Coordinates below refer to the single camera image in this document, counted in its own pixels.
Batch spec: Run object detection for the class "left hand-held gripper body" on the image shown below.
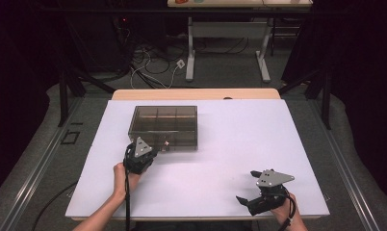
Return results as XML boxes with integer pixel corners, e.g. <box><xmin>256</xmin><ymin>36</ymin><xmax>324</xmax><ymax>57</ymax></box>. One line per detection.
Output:
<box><xmin>123</xmin><ymin>137</ymin><xmax>158</xmax><ymax>175</ymax></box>

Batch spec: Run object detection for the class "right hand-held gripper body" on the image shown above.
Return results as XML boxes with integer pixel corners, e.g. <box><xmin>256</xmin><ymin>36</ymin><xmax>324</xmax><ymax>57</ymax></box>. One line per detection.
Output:
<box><xmin>247</xmin><ymin>168</ymin><xmax>296</xmax><ymax>216</ymax></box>

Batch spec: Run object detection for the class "smoky transparent drawer box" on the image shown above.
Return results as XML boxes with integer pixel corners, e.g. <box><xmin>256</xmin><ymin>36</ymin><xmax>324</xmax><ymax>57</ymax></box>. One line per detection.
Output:
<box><xmin>127</xmin><ymin>105</ymin><xmax>199</xmax><ymax>152</ymax></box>

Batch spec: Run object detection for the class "person's right hand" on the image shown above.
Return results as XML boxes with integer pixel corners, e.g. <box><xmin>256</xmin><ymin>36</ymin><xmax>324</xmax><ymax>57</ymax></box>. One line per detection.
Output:
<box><xmin>270</xmin><ymin>192</ymin><xmax>300</xmax><ymax>225</ymax></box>

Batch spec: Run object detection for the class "person's left hand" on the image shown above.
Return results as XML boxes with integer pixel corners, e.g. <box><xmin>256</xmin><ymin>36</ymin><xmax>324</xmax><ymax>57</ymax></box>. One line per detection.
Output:
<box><xmin>113</xmin><ymin>161</ymin><xmax>142</xmax><ymax>200</ymax></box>

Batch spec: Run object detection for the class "white table sheet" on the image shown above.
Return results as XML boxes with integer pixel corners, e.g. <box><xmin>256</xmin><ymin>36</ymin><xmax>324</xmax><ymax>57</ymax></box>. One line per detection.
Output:
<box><xmin>65</xmin><ymin>98</ymin><xmax>331</xmax><ymax>219</ymax></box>

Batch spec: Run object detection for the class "person's dark clothing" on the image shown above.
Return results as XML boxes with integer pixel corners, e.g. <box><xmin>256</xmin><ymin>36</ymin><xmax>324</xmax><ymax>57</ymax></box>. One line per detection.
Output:
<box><xmin>128</xmin><ymin>220</ymin><xmax>255</xmax><ymax>231</ymax></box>

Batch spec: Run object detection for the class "wooden table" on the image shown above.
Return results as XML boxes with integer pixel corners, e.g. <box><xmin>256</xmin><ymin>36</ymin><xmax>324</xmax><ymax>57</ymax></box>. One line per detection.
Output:
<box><xmin>70</xmin><ymin>88</ymin><xmax>327</xmax><ymax>222</ymax></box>

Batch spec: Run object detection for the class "black metal stand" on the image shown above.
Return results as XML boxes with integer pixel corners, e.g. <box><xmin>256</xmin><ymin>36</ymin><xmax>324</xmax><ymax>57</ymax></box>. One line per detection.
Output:
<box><xmin>57</xmin><ymin>68</ymin><xmax>116</xmax><ymax>128</ymax></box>
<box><xmin>277</xmin><ymin>67</ymin><xmax>333</xmax><ymax>130</ymax></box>

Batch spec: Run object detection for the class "black equipment cabinet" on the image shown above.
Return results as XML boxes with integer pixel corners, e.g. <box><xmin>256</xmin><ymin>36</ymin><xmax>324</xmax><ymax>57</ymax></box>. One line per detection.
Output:
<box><xmin>64</xmin><ymin>13</ymin><xmax>133</xmax><ymax>73</ymax></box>

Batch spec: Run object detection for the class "white-legged desk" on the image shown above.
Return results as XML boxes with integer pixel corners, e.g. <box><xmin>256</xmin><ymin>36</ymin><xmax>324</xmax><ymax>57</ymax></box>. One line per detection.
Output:
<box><xmin>167</xmin><ymin>0</ymin><xmax>313</xmax><ymax>84</ymax></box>

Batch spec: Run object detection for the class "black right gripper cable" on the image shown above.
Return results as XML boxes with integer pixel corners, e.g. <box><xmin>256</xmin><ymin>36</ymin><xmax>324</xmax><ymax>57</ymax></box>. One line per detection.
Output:
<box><xmin>275</xmin><ymin>192</ymin><xmax>297</xmax><ymax>231</ymax></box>

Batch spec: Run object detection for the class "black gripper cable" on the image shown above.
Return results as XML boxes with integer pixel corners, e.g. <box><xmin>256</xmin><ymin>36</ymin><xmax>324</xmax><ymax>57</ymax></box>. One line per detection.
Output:
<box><xmin>123</xmin><ymin>148</ymin><xmax>134</xmax><ymax>231</ymax></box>
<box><xmin>275</xmin><ymin>192</ymin><xmax>297</xmax><ymax>231</ymax></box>

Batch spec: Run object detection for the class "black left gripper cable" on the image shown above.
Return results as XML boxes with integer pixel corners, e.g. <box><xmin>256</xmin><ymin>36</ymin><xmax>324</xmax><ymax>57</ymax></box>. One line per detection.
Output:
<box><xmin>123</xmin><ymin>148</ymin><xmax>134</xmax><ymax>231</ymax></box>

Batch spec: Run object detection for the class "white floor cable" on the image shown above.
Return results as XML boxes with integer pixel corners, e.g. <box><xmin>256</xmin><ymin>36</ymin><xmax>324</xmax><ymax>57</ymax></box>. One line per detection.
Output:
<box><xmin>129</xmin><ymin>49</ymin><xmax>183</xmax><ymax>90</ymax></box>

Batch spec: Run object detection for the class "aluminium floor rail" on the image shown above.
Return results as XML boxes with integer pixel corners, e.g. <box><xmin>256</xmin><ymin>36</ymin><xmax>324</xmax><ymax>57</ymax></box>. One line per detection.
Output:
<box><xmin>308</xmin><ymin>98</ymin><xmax>381</xmax><ymax>231</ymax></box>
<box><xmin>0</xmin><ymin>95</ymin><xmax>84</xmax><ymax>231</ymax></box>

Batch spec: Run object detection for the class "tangle of black floor cables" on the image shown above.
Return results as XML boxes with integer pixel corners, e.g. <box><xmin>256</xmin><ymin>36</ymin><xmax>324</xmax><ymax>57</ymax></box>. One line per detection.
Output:
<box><xmin>130</xmin><ymin>37</ymin><xmax>250</xmax><ymax>90</ymax></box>

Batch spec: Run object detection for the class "black cable on floor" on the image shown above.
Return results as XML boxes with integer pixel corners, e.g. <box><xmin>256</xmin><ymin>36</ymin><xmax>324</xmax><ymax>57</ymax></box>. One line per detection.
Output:
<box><xmin>32</xmin><ymin>181</ymin><xmax>79</xmax><ymax>231</ymax></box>

